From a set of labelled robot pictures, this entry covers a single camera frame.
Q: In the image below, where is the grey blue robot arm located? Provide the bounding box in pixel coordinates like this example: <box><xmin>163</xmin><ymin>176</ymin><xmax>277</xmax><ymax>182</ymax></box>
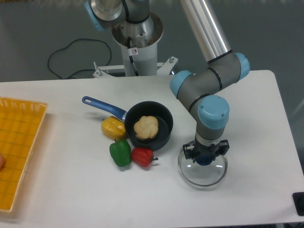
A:
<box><xmin>85</xmin><ymin>0</ymin><xmax>250</xmax><ymax>166</ymax></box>

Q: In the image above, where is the black cable on floor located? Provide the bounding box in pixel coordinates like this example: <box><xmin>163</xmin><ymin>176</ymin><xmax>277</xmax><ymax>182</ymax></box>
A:
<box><xmin>47</xmin><ymin>38</ymin><xmax>112</xmax><ymax>80</ymax></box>

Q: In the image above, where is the green bell pepper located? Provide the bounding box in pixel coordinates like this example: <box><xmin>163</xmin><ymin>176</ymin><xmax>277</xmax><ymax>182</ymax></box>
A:
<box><xmin>109</xmin><ymin>139</ymin><xmax>131</xmax><ymax>167</ymax></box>

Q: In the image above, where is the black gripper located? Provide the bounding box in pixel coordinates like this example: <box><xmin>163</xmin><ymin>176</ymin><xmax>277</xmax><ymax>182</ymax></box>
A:
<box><xmin>183</xmin><ymin>139</ymin><xmax>230</xmax><ymax>163</ymax></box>

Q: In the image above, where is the yellow bell pepper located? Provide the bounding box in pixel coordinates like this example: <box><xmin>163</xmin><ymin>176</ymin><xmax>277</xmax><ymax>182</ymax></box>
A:
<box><xmin>101</xmin><ymin>116</ymin><xmax>127</xmax><ymax>140</ymax></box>

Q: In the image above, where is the black device at table corner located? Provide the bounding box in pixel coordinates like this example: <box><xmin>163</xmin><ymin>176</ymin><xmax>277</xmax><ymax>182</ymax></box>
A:
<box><xmin>292</xmin><ymin>192</ymin><xmax>304</xmax><ymax>216</ymax></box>

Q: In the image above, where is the dark pot with blue handle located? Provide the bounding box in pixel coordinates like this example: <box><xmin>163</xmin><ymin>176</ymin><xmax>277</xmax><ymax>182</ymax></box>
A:
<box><xmin>82</xmin><ymin>96</ymin><xmax>173</xmax><ymax>151</ymax></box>

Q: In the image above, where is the red bell pepper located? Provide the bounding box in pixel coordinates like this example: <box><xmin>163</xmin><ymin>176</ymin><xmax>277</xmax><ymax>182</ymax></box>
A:
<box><xmin>131</xmin><ymin>148</ymin><xmax>158</xmax><ymax>168</ymax></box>

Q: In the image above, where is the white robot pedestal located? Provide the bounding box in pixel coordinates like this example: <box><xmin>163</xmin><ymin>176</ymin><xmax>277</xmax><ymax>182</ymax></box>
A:
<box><xmin>93</xmin><ymin>12</ymin><xmax>178</xmax><ymax>78</ymax></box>

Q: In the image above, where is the yellow woven basket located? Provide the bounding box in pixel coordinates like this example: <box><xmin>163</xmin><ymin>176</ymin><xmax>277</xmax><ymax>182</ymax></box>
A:
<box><xmin>0</xmin><ymin>97</ymin><xmax>48</xmax><ymax>213</ymax></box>

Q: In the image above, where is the beige bread bun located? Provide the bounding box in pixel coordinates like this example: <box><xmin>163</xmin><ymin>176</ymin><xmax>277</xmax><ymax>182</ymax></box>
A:
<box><xmin>133</xmin><ymin>116</ymin><xmax>159</xmax><ymax>140</ymax></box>

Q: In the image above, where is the glass lid with blue knob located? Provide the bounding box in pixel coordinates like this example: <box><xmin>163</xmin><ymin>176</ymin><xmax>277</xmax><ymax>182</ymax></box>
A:
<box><xmin>177</xmin><ymin>141</ymin><xmax>228</xmax><ymax>187</ymax></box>

